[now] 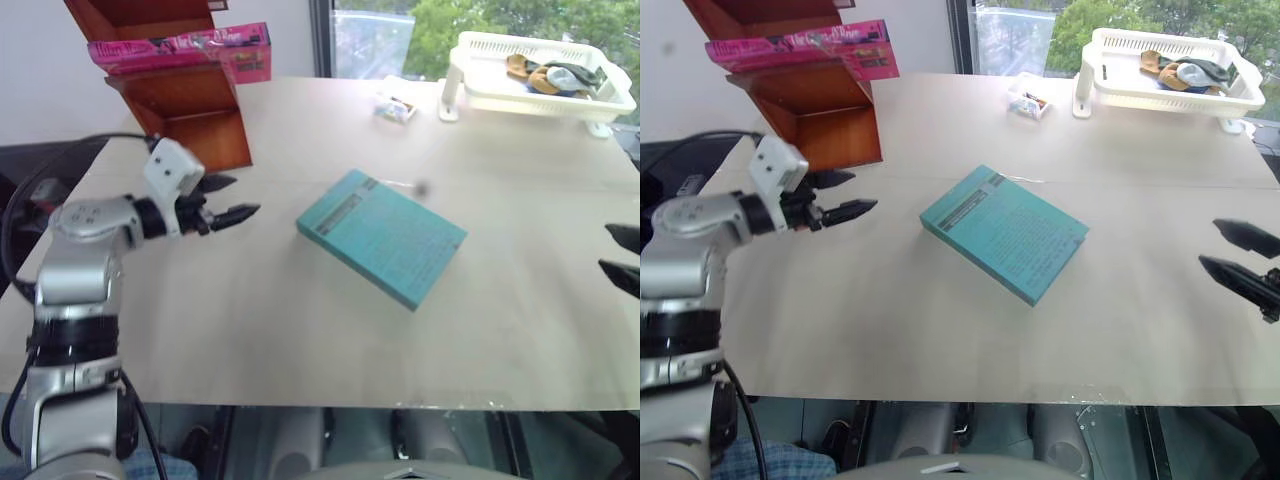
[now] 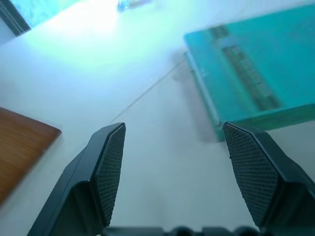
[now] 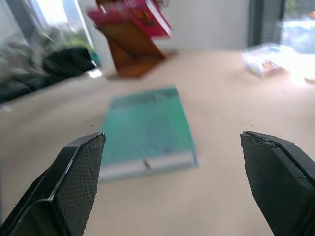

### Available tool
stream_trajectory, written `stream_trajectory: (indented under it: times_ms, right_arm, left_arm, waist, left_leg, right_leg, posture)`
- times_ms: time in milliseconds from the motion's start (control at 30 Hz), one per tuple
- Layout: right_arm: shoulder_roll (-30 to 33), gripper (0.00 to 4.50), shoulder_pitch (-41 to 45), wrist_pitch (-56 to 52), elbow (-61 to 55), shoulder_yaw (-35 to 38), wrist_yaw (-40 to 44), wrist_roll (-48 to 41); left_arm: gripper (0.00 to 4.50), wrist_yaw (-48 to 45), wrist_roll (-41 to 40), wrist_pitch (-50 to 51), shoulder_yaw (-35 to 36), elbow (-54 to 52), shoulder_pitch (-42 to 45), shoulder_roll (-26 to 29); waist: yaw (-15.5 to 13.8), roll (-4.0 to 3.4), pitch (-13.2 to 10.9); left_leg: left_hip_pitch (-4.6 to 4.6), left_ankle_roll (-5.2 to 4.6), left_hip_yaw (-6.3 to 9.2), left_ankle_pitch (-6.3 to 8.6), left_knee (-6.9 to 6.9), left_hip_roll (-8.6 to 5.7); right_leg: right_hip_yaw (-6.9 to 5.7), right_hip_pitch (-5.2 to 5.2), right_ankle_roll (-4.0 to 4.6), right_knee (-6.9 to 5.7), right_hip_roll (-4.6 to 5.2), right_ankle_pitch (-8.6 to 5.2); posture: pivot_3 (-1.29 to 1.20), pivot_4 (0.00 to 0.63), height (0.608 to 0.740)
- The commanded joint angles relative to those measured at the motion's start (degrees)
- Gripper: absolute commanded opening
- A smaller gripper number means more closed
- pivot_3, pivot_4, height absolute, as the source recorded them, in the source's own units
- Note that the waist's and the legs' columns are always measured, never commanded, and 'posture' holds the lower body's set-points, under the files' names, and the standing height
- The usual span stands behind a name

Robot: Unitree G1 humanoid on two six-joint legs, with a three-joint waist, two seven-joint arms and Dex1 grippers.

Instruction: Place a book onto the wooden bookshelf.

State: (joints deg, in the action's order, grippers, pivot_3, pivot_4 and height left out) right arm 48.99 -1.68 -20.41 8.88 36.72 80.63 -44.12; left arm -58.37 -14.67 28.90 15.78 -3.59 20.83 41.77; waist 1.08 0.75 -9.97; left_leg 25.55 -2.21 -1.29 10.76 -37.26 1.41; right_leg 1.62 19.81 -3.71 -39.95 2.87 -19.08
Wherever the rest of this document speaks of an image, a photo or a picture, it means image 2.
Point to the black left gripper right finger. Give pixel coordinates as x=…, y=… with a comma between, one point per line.
x=265, y=177

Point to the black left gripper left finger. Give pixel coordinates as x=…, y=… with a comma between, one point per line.
x=81, y=186

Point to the teal hardcover book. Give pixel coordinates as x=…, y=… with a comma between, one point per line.
x=248, y=78

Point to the brown wooden board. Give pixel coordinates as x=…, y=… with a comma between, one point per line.
x=21, y=150

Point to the dark ribbed panel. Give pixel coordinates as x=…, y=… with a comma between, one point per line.
x=13, y=17

